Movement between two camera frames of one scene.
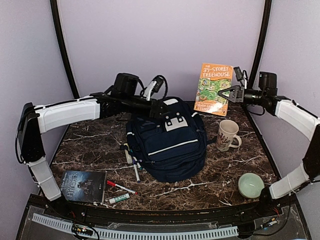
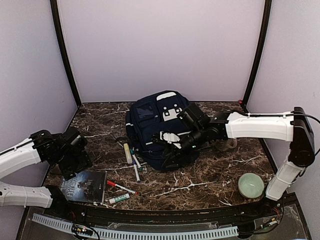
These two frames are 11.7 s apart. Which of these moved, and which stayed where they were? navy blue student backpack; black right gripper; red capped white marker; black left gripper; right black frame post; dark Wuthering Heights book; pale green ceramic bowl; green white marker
Moved: navy blue student backpack; black left gripper; black right gripper
Stayed: red capped white marker; dark Wuthering Heights book; green white marker; right black frame post; pale green ceramic bowl
